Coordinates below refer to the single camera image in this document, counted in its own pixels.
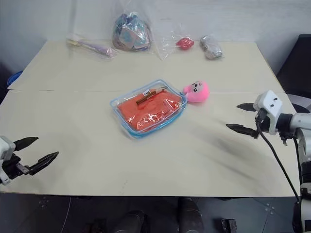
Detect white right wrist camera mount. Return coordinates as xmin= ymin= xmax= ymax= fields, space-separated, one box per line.
xmin=253 ymin=90 xmax=284 ymax=135

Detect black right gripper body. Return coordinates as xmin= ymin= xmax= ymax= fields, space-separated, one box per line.
xmin=253 ymin=108 xmax=272 ymax=139

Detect red soft item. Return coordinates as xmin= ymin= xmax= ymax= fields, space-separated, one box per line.
xmin=175 ymin=36 xmax=194 ymax=51

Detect bagged purple brush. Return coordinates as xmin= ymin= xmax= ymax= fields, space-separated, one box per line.
xmin=66 ymin=33 xmax=118 ymax=62

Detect black square block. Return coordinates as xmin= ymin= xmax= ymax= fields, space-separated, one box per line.
xmin=220 ymin=218 xmax=238 ymax=233

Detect pink plush toy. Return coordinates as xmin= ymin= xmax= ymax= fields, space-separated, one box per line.
xmin=182 ymin=81 xmax=210 ymax=104

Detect clear blue-trimmed zip pouch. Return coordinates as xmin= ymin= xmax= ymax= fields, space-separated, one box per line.
xmin=109 ymin=78 xmax=189 ymax=140

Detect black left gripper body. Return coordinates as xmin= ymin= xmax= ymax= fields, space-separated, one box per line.
xmin=1 ymin=152 xmax=30 ymax=181

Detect bagged red toy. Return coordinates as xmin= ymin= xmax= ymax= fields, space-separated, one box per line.
xmin=157 ymin=23 xmax=195 ymax=60

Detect red-orange cloth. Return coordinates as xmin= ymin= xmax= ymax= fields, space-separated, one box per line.
xmin=116 ymin=91 xmax=183 ymax=129

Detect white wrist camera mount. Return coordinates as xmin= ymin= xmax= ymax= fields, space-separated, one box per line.
xmin=0 ymin=135 xmax=16 ymax=185
xmin=253 ymin=90 xmax=284 ymax=135

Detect brown stick with tag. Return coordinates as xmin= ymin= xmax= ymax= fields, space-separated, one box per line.
xmin=136 ymin=85 xmax=169 ymax=107

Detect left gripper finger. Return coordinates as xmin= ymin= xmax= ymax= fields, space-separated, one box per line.
xmin=23 ymin=151 xmax=60 ymax=176
xmin=13 ymin=136 xmax=39 ymax=152

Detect blue coiled cable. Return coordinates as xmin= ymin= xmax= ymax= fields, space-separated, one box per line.
xmin=6 ymin=69 xmax=24 ymax=86

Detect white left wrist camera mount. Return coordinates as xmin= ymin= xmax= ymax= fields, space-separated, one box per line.
xmin=0 ymin=135 xmax=16 ymax=185

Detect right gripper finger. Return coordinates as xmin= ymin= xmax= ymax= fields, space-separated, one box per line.
xmin=225 ymin=123 xmax=259 ymax=139
xmin=236 ymin=102 xmax=256 ymax=113

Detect bagged colourful items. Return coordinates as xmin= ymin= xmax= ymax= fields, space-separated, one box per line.
xmin=110 ymin=0 xmax=155 ymax=54

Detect grey rolled cloth bundle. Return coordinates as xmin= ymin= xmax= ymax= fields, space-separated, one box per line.
xmin=200 ymin=35 xmax=224 ymax=60

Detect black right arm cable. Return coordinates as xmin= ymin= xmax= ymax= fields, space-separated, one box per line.
xmin=255 ymin=114 xmax=302 ymax=202

